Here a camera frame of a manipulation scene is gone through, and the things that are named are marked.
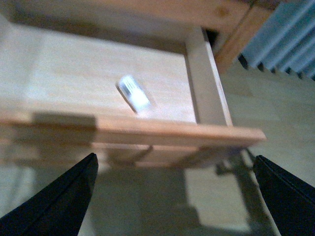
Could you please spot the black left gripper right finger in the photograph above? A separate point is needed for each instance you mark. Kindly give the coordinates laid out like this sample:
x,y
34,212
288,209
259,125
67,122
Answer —
x,y
290,200

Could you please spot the wooden drawer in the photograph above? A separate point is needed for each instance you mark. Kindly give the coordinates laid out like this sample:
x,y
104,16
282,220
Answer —
x,y
59,101

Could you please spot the grey curtain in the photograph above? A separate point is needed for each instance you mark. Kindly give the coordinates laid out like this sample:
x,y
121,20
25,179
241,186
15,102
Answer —
x,y
286,41

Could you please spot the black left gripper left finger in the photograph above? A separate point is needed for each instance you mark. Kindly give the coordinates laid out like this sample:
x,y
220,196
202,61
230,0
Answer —
x,y
59,208

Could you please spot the wooden nightstand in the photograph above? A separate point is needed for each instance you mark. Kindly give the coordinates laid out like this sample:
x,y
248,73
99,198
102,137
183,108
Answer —
x,y
161,24

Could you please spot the white medicine bottle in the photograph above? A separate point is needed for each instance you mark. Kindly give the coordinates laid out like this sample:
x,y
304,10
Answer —
x,y
133,94

